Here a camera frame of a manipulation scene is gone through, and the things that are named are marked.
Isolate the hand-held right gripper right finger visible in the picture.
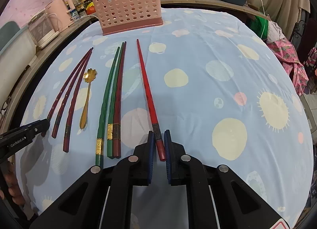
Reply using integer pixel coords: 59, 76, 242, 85
163, 129, 292, 229

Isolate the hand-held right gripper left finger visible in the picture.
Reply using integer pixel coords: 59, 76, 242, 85
29, 130, 156, 229

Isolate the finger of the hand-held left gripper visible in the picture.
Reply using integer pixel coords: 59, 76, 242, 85
18, 118, 51, 137

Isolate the person's left hand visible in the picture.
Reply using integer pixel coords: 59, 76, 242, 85
0, 162, 19, 200

